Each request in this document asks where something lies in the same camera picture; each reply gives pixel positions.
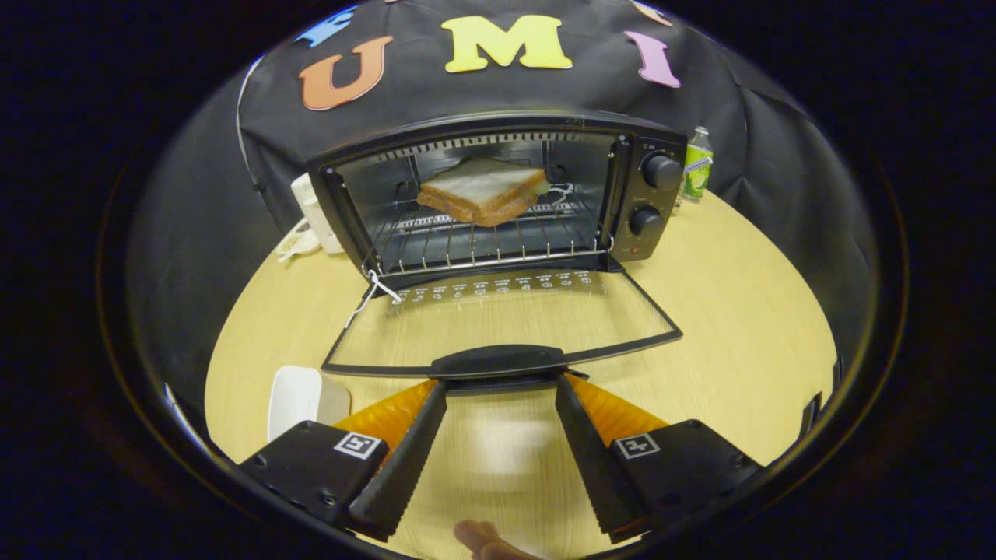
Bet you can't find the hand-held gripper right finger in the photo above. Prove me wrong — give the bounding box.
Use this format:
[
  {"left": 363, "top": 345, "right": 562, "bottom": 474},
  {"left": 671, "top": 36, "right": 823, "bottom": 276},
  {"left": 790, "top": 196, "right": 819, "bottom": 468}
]
[{"left": 554, "top": 372, "right": 767, "bottom": 544}]

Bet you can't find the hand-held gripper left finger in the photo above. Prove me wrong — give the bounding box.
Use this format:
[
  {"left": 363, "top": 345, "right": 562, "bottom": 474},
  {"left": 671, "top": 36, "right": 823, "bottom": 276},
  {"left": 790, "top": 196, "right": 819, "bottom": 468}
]
[{"left": 237, "top": 379, "right": 451, "bottom": 543}]

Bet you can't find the black toaster oven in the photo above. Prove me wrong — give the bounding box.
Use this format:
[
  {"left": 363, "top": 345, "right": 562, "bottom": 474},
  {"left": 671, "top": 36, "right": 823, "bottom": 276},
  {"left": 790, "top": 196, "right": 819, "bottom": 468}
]
[{"left": 306, "top": 110, "right": 689, "bottom": 394}]

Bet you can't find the toasted sandwich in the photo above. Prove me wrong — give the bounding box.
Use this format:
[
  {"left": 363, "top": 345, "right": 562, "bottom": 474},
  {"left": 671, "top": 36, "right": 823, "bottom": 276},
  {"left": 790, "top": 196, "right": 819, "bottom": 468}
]
[{"left": 416, "top": 157, "right": 550, "bottom": 228}]

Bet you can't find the white pop-up toaster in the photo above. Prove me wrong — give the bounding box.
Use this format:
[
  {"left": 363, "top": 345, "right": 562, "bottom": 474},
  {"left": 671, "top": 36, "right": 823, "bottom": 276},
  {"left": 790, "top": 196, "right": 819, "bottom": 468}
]
[{"left": 290, "top": 173, "right": 345, "bottom": 256}]

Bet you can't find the white square plate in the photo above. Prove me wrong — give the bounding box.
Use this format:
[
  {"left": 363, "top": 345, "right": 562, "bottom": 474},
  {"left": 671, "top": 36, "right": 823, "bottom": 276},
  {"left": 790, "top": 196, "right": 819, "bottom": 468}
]
[{"left": 267, "top": 366, "right": 352, "bottom": 443}]

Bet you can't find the white divided snack dish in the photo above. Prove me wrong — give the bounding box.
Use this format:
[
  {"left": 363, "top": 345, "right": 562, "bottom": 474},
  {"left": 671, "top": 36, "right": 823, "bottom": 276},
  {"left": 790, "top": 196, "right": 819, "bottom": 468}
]
[{"left": 274, "top": 218, "right": 321, "bottom": 264}]

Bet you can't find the green drink bottle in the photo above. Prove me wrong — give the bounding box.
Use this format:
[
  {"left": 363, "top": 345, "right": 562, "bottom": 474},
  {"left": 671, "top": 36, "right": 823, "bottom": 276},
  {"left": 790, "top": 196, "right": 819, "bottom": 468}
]
[{"left": 681, "top": 126, "right": 714, "bottom": 201}]

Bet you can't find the black backdrop cloth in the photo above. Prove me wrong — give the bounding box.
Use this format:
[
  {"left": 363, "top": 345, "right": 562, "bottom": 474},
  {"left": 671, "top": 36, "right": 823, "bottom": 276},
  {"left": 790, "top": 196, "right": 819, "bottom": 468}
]
[{"left": 124, "top": 0, "right": 880, "bottom": 436}]

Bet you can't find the white string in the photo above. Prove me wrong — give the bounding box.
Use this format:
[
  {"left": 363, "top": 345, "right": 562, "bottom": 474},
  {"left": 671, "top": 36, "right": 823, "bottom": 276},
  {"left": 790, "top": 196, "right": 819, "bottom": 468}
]
[{"left": 345, "top": 268, "right": 404, "bottom": 329}]

